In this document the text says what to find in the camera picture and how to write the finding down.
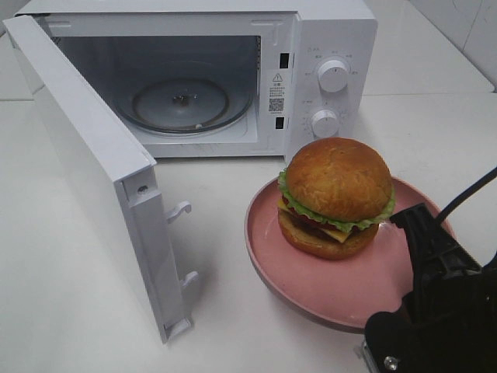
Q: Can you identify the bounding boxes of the white microwave oven body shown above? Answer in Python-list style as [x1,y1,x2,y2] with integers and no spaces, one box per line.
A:
[13,1,377,159]

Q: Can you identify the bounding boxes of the pink plate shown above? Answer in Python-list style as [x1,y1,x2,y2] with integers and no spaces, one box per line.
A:
[244,176,455,335]

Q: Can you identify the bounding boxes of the glass microwave turntable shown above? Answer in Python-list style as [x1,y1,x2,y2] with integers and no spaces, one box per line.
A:
[114,61,257,136]

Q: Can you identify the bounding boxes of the upper white power knob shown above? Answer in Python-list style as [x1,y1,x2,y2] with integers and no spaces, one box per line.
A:
[317,57,349,93]

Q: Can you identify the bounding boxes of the warning label with QR code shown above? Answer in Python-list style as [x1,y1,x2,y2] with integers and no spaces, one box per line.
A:
[266,69,287,114]

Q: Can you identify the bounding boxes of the burger with lettuce and cheese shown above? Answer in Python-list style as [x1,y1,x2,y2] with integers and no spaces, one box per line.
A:
[277,138,395,260]

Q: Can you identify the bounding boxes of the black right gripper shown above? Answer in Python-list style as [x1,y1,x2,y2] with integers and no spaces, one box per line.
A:
[363,204,496,372]

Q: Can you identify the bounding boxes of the lower white timer knob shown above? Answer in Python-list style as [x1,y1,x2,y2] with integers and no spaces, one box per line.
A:
[311,110,339,138]

